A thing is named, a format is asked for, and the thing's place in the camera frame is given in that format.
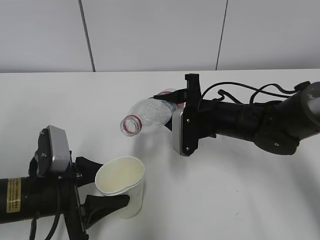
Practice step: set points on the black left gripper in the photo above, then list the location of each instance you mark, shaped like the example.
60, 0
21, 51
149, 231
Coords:
58, 192

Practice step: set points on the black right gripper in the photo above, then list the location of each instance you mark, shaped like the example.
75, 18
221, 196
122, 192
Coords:
197, 124

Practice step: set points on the white paper cup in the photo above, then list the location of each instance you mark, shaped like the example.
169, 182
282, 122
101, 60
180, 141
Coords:
123, 176

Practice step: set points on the Nongfu Spring water bottle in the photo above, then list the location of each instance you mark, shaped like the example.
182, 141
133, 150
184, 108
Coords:
148, 115

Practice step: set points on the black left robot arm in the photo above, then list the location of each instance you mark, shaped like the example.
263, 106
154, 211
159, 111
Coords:
16, 204

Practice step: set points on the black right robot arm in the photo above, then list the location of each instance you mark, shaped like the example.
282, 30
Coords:
275, 126

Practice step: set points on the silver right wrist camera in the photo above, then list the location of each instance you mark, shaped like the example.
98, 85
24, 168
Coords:
177, 133

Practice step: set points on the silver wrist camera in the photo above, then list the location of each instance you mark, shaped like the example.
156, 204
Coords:
60, 152
177, 133

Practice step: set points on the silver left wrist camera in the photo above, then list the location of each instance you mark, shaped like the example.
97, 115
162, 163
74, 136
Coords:
60, 152

